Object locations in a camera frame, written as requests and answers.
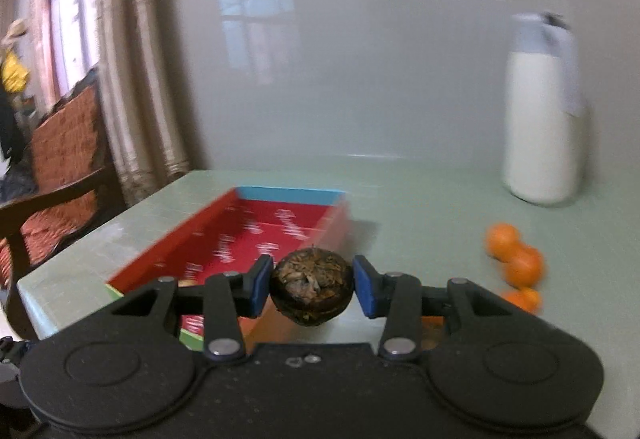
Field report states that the beige curtain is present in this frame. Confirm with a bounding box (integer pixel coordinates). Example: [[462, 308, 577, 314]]
[[95, 0, 192, 206]]

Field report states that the window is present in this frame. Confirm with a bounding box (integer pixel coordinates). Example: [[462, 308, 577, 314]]
[[49, 0, 103, 94]]

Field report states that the wooden chair orange upholstery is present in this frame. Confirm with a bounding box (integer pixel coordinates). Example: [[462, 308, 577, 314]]
[[0, 83, 127, 271]]

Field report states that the green grid mat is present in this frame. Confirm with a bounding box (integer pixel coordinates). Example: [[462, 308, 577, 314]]
[[17, 169, 640, 425]]

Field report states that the dark brown walnut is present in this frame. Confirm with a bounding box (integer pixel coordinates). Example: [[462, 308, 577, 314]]
[[270, 246, 355, 326]]

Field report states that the small orange mandarin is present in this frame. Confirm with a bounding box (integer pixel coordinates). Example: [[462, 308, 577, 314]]
[[502, 287, 542, 314]]

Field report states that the red cardboard box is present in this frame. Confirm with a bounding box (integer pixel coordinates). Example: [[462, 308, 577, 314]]
[[105, 186, 352, 354]]

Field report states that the white thermos jug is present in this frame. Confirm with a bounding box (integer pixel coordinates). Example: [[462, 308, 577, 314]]
[[501, 11, 589, 204]]

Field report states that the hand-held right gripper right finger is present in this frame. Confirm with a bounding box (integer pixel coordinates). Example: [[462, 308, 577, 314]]
[[352, 255, 521, 362]]

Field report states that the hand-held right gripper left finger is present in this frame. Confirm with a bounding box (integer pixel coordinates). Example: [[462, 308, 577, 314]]
[[111, 255, 275, 365]]

